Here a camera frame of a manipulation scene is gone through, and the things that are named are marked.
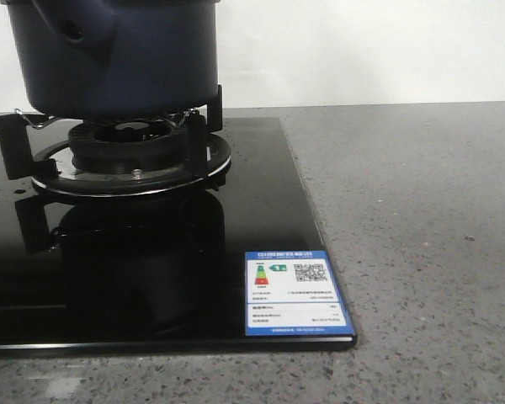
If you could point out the black metal pot support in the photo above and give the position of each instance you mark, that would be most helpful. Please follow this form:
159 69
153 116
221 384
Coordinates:
207 158

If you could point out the dark blue cooking pot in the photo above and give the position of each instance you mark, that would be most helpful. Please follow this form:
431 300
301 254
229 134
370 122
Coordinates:
96 60

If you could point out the blue energy label sticker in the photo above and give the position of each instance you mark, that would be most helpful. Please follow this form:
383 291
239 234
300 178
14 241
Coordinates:
293 294

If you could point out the black glass gas stove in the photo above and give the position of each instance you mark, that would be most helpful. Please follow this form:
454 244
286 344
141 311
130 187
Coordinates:
162 274

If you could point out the black burner head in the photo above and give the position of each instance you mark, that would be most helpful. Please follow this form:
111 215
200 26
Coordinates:
121 148

